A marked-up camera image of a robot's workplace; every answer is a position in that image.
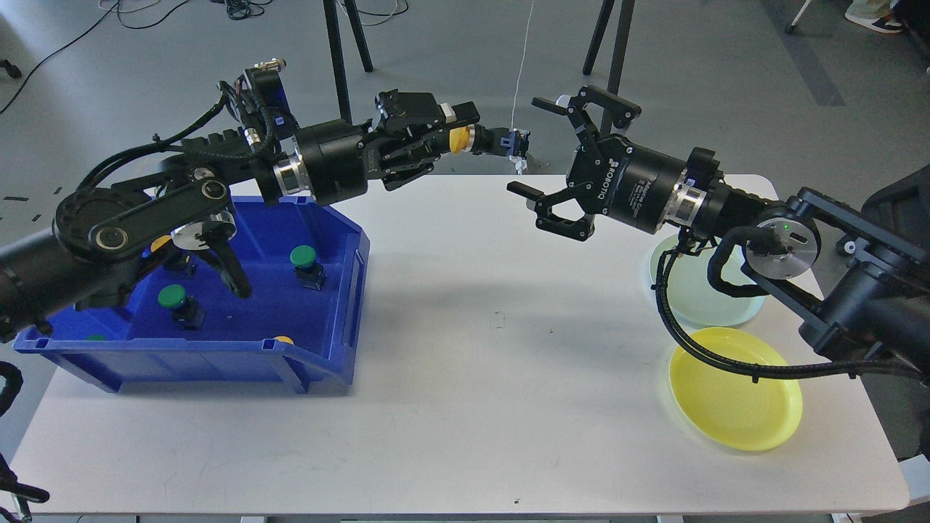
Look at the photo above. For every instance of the blue plastic bin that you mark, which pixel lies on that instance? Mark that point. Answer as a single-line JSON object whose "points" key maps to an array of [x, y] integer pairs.
{"points": [[237, 342]]}

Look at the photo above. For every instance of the yellow plate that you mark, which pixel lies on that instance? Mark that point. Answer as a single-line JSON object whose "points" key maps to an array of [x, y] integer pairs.
{"points": [[731, 409]]}

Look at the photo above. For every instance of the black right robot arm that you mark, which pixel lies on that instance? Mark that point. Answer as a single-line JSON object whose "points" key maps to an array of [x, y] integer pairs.
{"points": [[860, 288]]}

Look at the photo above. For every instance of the black stand legs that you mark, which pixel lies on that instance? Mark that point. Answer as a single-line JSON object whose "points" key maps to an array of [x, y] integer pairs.
{"points": [[337, 54], [620, 46]]}

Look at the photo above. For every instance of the black stand legs right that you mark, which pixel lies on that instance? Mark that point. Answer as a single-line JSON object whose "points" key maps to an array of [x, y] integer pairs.
{"points": [[620, 46]]}

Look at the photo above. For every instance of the green push button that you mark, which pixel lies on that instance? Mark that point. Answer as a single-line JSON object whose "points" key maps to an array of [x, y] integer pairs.
{"points": [[185, 310], [307, 268]]}

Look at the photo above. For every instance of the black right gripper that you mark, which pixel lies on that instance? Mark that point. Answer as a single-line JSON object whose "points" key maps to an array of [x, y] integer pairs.
{"points": [[628, 187]]}

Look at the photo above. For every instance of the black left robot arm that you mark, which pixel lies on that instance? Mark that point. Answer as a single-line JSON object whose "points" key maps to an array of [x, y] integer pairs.
{"points": [[162, 203]]}

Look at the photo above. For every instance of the pale green plate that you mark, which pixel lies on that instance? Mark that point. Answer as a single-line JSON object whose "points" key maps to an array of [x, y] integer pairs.
{"points": [[693, 300]]}

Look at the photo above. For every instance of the black stand legs left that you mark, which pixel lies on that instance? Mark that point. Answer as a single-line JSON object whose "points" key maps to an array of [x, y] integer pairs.
{"points": [[337, 54]]}

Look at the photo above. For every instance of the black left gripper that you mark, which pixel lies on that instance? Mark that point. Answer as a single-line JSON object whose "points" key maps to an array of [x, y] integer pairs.
{"points": [[340, 164]]}

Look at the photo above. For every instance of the yellow push button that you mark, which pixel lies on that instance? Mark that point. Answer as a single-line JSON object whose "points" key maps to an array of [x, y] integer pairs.
{"points": [[475, 138], [178, 264]]}

